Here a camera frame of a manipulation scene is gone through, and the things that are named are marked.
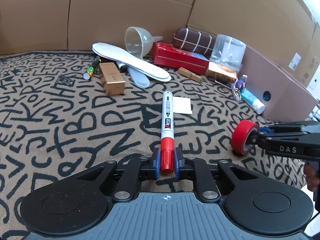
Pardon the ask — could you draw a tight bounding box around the red white marker pen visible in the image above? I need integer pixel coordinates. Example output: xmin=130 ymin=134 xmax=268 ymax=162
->
xmin=160 ymin=91 xmax=174 ymax=174

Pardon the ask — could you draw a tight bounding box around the red caster wheel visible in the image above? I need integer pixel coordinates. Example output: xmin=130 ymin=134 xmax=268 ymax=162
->
xmin=230 ymin=120 xmax=259 ymax=155

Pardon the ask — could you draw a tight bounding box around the gold perfume box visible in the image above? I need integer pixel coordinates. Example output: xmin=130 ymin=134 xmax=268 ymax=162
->
xmin=99 ymin=62 xmax=125 ymax=96

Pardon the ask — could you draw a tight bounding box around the black green yellow marker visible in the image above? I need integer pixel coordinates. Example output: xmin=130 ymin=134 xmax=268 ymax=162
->
xmin=82 ymin=56 xmax=101 ymax=80

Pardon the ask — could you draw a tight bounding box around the right human hand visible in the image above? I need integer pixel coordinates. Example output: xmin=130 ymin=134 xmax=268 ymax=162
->
xmin=304 ymin=163 xmax=319 ymax=192

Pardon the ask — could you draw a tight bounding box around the pink storage box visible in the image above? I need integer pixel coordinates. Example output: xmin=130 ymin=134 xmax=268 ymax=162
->
xmin=239 ymin=46 xmax=317 ymax=122

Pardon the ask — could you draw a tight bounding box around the blue white tube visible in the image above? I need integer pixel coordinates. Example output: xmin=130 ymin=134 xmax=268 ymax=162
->
xmin=240 ymin=88 xmax=265 ymax=115

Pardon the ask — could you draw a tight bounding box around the white paper card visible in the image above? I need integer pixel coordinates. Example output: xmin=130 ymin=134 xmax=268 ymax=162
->
xmin=172 ymin=96 xmax=192 ymax=114

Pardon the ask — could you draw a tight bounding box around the wooden clothespin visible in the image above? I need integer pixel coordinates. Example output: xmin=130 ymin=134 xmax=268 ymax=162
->
xmin=178 ymin=67 xmax=202 ymax=83

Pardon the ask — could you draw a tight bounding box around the patterned letter table mat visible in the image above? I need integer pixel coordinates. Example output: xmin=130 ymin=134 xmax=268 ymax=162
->
xmin=1 ymin=51 xmax=306 ymax=239

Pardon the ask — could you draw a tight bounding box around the orange gold small box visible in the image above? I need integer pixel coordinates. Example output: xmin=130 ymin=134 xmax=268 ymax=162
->
xmin=206 ymin=62 xmax=237 ymax=83

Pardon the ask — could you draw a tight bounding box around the black white marker pen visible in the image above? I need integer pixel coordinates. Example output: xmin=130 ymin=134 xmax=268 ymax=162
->
xmin=117 ymin=62 xmax=127 ymax=73

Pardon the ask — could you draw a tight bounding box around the white shoe insole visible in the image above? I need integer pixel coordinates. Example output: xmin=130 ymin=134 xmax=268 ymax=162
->
xmin=92 ymin=42 xmax=171 ymax=82

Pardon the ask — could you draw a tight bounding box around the red flat gift box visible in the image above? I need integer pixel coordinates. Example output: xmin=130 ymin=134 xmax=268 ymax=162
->
xmin=151 ymin=42 xmax=209 ymax=75

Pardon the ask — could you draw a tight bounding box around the clear plastic cup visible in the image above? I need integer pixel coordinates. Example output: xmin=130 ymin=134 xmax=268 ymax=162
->
xmin=209 ymin=34 xmax=247 ymax=72

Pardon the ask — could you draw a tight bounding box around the translucent plastic funnel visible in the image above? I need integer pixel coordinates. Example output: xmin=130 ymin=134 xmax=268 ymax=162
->
xmin=125 ymin=27 xmax=163 ymax=59

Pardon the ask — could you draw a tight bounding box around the brown striped pouch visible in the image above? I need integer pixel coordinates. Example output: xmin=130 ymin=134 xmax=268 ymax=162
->
xmin=172 ymin=28 xmax=216 ymax=55

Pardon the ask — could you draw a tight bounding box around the purple figurine keychain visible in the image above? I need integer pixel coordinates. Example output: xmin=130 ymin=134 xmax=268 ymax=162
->
xmin=232 ymin=74 xmax=247 ymax=101

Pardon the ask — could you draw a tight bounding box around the cardboard backdrop wall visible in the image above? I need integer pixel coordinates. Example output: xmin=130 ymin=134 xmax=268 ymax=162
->
xmin=1 ymin=0 xmax=319 ymax=85

